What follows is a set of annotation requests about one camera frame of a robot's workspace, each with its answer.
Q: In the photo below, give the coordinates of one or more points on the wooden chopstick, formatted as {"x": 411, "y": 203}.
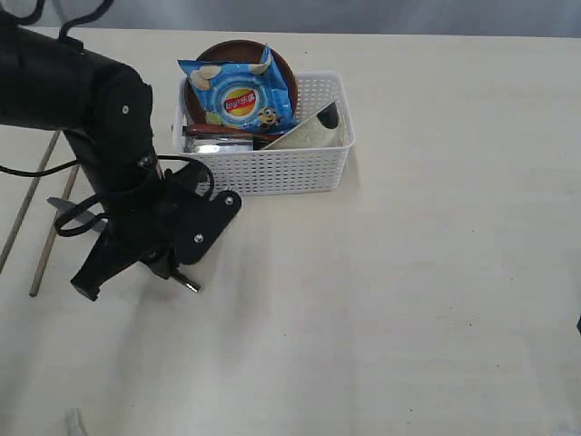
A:
{"x": 50, "y": 238}
{"x": 25, "y": 204}

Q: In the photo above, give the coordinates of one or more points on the brown wooden spoon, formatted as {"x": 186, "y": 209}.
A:
{"x": 193, "y": 129}

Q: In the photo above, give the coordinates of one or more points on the silver foil packet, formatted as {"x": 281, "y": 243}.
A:
{"x": 217, "y": 144}

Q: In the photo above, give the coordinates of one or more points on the white perforated plastic basket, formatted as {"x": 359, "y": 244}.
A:
{"x": 295, "y": 170}

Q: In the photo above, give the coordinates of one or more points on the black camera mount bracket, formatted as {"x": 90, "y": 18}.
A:
{"x": 196, "y": 223}

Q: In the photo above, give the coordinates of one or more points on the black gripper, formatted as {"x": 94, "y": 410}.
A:
{"x": 138, "y": 235}

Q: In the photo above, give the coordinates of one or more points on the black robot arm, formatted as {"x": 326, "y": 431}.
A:
{"x": 103, "y": 108}

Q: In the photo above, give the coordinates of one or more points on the white speckled bowl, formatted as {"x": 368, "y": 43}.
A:
{"x": 321, "y": 130}

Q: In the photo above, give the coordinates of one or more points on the blue chips bag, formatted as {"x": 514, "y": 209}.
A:
{"x": 249, "y": 97}

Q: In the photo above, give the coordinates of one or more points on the brown round plate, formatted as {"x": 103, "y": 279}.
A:
{"x": 237, "y": 51}

